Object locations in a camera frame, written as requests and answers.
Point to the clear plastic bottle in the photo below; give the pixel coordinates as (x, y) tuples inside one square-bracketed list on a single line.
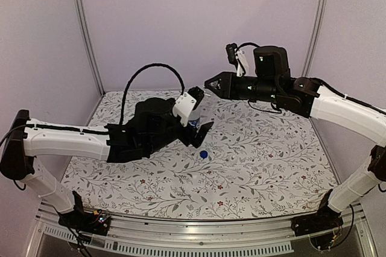
[(204, 110)]

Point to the left aluminium corner post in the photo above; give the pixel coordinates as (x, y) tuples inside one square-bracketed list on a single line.
[(84, 29)]

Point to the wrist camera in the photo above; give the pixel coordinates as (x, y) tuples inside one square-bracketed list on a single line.
[(186, 103), (237, 58)]

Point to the Pepsi bottle blue label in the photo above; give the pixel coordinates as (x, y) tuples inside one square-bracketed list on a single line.
[(194, 123)]

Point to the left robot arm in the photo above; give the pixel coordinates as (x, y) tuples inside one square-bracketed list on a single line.
[(156, 123)]

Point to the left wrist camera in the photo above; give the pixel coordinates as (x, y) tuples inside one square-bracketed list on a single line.
[(186, 103)]

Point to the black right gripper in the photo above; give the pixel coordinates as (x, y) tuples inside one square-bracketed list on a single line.
[(227, 78)]

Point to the aluminium front rail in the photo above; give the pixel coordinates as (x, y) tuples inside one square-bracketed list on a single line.
[(131, 235)]

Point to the floral patterned table mat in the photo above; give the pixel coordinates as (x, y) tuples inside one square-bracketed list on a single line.
[(260, 164)]

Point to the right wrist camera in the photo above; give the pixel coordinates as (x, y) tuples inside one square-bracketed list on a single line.
[(237, 58)]

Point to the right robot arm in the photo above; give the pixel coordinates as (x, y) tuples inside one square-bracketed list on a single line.
[(309, 98)]

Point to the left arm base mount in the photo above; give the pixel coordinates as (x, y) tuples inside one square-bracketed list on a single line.
[(96, 222)]

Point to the aluminium corner post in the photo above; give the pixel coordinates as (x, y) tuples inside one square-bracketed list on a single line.
[(318, 21), (84, 29)]

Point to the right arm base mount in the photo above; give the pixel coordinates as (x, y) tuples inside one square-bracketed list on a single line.
[(323, 219)]

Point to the blue bottle cap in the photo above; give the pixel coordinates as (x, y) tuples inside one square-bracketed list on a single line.
[(204, 154)]

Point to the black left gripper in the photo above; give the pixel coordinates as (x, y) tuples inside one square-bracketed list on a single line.
[(189, 138)]

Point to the right aluminium corner post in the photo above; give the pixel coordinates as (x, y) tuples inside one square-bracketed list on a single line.
[(318, 21)]

